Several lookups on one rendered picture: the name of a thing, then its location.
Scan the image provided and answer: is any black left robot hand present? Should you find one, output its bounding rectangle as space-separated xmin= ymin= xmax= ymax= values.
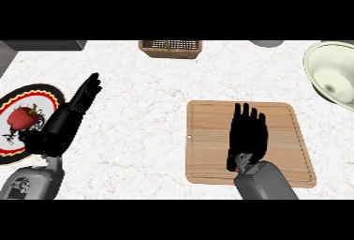
xmin=18 ymin=72 xmax=104 ymax=158

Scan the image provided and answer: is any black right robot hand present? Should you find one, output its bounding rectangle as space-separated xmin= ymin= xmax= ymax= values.
xmin=226 ymin=102 xmax=271 ymax=173

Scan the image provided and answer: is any wooden cutting board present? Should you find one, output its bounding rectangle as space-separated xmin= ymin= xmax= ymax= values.
xmin=185 ymin=99 xmax=319 ymax=189

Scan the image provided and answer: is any brown wicker basket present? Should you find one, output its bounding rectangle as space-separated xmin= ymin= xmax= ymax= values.
xmin=138 ymin=40 xmax=204 ymax=60

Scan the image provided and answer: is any black red patterned plate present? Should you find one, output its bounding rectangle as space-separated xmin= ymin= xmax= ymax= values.
xmin=0 ymin=82 xmax=67 ymax=166

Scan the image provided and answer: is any dark grey appliance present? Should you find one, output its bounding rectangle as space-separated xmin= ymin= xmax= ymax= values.
xmin=0 ymin=40 xmax=89 ymax=78

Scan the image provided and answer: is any pale green bowl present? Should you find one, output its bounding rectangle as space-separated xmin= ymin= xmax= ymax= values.
xmin=302 ymin=40 xmax=354 ymax=113

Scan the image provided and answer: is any grey round object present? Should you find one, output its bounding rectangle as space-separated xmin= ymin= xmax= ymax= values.
xmin=250 ymin=40 xmax=287 ymax=49

